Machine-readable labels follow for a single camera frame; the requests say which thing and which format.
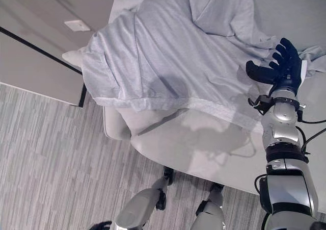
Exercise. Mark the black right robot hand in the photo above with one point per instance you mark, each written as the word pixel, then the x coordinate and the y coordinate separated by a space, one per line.
pixel 285 69

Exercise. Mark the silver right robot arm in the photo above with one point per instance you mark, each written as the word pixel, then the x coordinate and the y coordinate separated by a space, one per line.
pixel 285 148

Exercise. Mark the white sofa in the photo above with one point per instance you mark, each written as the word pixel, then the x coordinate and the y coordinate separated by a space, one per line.
pixel 254 112

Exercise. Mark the light grey garment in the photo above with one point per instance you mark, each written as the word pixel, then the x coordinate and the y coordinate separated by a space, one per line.
pixel 168 59

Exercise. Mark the silver right robot leg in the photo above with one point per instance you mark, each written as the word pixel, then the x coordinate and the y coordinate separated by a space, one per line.
pixel 212 209

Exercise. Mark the silver robot leg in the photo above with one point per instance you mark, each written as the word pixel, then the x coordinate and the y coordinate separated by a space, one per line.
pixel 212 209
pixel 142 204

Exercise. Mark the silver left robot leg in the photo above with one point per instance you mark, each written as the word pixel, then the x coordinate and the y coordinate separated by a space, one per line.
pixel 142 204

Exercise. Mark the white wall socket plate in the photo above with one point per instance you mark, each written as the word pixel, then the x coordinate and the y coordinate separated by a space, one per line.
pixel 77 25

